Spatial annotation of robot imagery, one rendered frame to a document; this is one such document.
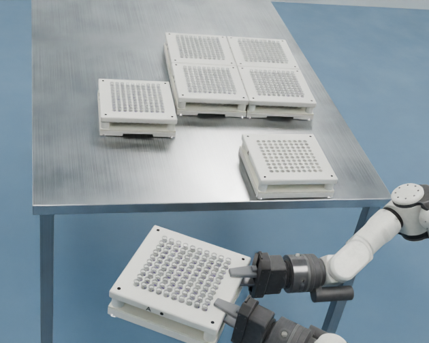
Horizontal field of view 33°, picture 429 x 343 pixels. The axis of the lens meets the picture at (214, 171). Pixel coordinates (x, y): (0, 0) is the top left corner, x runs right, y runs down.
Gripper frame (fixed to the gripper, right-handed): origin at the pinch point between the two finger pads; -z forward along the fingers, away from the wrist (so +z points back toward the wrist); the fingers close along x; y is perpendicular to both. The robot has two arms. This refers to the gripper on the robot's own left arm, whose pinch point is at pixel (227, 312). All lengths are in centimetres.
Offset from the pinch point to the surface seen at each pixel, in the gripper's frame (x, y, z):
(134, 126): 16, 68, -65
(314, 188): 15, 75, -4
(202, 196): 18, 53, -31
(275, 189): 15, 66, -14
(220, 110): 16, 96, -47
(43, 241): 35, 24, -66
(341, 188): 17, 83, 3
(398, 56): 101, 381, -32
